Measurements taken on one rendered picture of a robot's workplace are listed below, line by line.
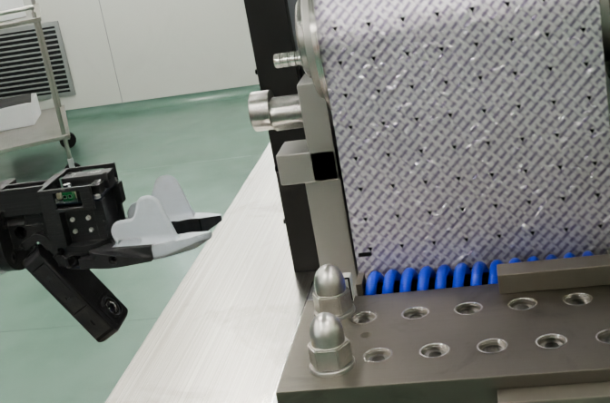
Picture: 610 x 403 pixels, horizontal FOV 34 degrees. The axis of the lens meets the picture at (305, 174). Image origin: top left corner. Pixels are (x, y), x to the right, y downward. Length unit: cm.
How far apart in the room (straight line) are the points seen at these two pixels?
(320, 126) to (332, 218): 10
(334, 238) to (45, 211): 29
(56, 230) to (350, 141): 29
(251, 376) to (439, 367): 35
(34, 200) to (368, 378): 38
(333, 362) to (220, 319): 46
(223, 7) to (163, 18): 42
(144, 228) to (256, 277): 42
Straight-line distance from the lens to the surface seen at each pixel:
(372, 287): 90
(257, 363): 110
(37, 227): 99
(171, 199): 97
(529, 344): 79
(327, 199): 100
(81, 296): 100
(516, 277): 86
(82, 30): 699
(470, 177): 89
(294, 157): 98
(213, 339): 118
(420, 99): 87
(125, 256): 93
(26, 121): 588
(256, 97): 98
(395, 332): 83
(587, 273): 87
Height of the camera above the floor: 140
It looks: 17 degrees down
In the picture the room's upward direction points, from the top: 10 degrees counter-clockwise
